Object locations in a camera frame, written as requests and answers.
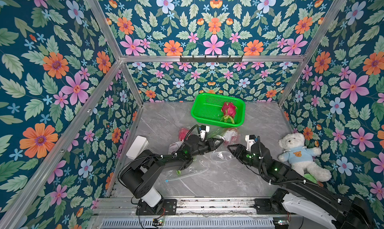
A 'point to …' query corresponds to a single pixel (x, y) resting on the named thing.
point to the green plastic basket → (207, 108)
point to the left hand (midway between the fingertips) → (224, 141)
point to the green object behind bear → (311, 178)
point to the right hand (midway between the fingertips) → (230, 146)
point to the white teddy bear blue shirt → (301, 157)
